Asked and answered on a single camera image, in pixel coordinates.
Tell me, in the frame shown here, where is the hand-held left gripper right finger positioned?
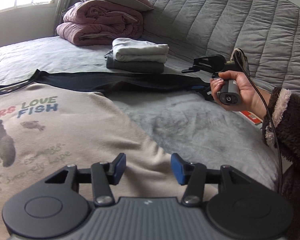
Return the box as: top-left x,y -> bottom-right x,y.
170,152 -> 252,207

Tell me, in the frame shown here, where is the white folded garment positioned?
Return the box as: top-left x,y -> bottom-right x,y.
112,38 -> 170,63

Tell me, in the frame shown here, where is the beige sweatshirt with black sleeves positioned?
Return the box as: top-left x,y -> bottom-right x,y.
0,69 -> 218,240

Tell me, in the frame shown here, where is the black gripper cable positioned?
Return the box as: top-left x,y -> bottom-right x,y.
234,52 -> 283,195

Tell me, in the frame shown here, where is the grey folded sweater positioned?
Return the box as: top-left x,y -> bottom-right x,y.
104,51 -> 165,74

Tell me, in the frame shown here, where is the person's right hand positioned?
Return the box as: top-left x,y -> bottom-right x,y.
209,70 -> 266,116

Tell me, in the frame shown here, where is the pink folded quilt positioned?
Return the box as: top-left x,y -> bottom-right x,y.
56,0 -> 144,47

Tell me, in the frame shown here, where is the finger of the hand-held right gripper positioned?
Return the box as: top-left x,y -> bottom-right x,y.
190,81 -> 212,102

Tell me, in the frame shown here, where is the red book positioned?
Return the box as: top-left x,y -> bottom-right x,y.
240,110 -> 263,125

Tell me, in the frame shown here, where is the beige fuzzy cloth strip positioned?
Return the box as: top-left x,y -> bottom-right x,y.
230,47 -> 250,77

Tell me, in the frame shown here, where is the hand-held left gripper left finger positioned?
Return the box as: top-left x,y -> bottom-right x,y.
44,153 -> 127,207

